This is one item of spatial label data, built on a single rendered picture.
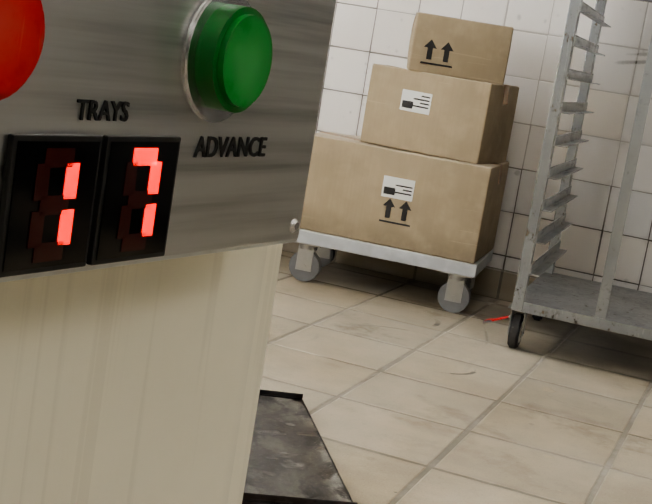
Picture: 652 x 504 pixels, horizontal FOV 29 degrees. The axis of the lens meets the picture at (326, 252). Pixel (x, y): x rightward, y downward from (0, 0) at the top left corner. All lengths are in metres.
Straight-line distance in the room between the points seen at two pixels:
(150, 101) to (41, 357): 0.09
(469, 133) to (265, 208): 3.49
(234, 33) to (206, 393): 0.16
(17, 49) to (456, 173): 3.58
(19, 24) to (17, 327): 0.11
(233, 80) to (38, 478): 0.13
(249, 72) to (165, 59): 0.03
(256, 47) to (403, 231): 3.54
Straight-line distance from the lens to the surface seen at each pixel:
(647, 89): 3.44
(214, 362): 0.46
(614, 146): 4.21
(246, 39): 0.36
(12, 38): 0.28
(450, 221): 3.86
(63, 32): 0.31
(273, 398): 2.65
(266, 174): 0.40
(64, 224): 0.32
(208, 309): 0.44
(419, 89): 3.94
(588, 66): 4.06
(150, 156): 0.34
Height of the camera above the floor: 0.77
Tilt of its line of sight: 10 degrees down
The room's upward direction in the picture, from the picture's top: 9 degrees clockwise
